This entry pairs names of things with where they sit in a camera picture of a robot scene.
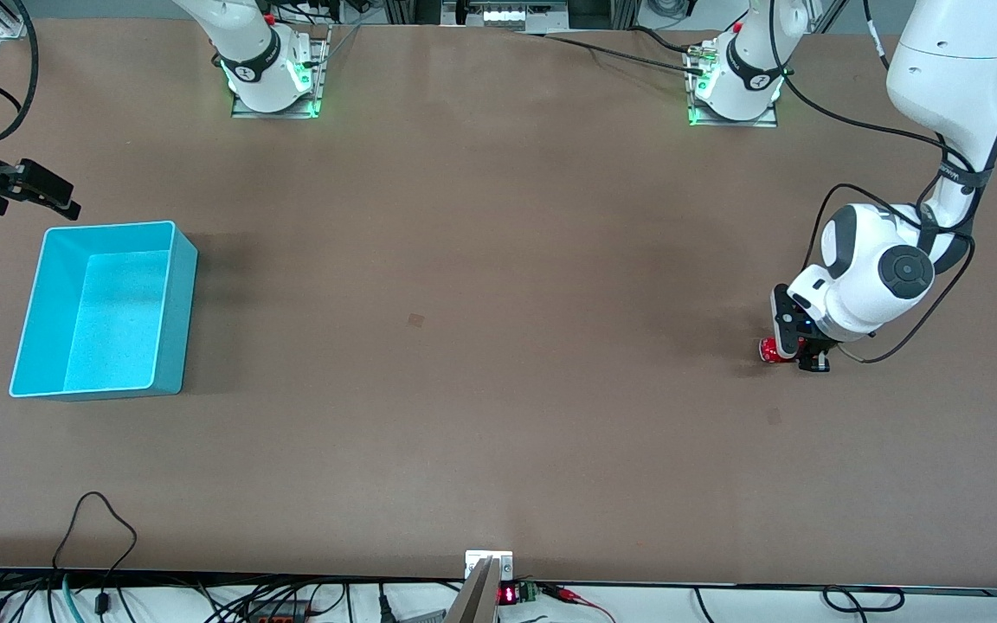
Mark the red digit display module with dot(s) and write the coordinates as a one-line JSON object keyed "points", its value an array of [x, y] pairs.
{"points": [[507, 594]]}

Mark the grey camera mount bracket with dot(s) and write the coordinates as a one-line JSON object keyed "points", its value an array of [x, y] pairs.
{"points": [[481, 597]]}

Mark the red beetle toy car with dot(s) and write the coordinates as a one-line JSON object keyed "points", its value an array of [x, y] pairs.
{"points": [[768, 350]]}

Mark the black power strip red switches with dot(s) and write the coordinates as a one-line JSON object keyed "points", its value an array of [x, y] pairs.
{"points": [[278, 616]]}

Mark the aluminium frame corner post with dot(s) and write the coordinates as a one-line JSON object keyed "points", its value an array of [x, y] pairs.
{"points": [[9, 22]]}

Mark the blue plastic box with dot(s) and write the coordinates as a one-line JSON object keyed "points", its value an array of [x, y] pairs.
{"points": [[118, 320]]}

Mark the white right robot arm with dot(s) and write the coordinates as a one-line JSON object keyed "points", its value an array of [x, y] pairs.
{"points": [[260, 61]]}

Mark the metal rack with lights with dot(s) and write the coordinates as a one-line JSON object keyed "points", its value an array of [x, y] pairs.
{"points": [[507, 16]]}

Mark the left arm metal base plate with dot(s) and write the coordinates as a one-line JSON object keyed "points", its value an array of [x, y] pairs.
{"points": [[762, 121]]}

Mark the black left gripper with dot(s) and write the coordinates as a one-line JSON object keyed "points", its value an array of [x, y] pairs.
{"points": [[817, 356]]}

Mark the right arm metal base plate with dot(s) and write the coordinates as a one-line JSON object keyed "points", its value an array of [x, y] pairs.
{"points": [[323, 69]]}

